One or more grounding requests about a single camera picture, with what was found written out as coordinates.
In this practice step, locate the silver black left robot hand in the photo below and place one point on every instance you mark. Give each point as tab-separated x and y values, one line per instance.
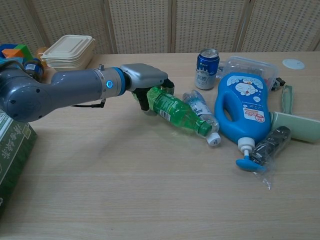
143	76

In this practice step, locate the green plastic soda bottle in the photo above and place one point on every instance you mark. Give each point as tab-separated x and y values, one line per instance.
175	107

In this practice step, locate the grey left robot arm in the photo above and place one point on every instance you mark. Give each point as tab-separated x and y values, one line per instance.
62	86

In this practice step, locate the woven folding screen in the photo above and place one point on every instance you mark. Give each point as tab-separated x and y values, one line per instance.
140	25

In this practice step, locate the blue milk drink can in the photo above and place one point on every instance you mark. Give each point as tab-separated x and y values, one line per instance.
207	72

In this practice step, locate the clear water bottle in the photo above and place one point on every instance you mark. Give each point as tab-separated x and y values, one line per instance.
201	106

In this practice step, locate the stack of beige takeout boxes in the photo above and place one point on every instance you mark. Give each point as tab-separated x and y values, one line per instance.
68	53

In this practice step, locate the orange drink bottle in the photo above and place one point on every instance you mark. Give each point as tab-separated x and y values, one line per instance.
41	53

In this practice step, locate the blue detergent pump bottle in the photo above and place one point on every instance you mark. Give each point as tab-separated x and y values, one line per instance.
246	110

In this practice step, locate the clear plastic lidded container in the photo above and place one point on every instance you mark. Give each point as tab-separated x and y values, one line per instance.
252	65

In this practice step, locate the dark cola bottle blue label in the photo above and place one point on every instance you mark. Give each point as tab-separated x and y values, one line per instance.
33	68

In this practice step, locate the colourful toy blocks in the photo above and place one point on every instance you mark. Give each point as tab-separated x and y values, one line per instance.
17	50

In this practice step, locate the blue translucent plastic box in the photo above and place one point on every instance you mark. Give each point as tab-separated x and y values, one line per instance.
11	59

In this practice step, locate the small black clip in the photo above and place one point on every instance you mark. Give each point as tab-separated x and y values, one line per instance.
278	82

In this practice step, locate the black item in plastic bag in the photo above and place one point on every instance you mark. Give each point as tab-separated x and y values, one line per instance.
273	143

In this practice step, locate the white round table cap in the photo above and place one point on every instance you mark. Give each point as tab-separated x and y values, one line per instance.
293	64

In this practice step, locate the green tea carton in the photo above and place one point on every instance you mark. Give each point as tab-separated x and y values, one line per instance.
12	155

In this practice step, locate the pale green lint roller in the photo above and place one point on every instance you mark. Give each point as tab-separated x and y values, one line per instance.
297	128

